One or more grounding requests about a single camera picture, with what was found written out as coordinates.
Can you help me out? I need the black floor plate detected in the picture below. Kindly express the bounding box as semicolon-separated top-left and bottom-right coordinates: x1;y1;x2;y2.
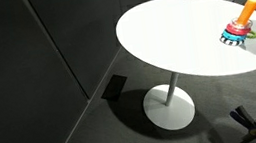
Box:
98;73;132;104

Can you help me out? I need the black white striped base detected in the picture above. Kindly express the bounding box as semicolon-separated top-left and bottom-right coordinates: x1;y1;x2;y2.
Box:
219;32;246;49

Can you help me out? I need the white table pedestal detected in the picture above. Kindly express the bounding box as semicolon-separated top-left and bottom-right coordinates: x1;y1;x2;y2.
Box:
139;69;198;134

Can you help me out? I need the blue ring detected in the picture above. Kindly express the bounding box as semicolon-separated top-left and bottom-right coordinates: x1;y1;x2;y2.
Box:
221;27;249;44

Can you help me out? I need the red ring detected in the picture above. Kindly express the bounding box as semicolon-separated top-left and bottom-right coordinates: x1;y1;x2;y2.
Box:
224;20;253;38

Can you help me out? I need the clear beaded ring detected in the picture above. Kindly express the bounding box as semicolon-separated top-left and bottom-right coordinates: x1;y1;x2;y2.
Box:
231;15;254;32

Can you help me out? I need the orange ring toss pole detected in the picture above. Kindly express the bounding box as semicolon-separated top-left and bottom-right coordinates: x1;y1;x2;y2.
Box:
233;0;256;29

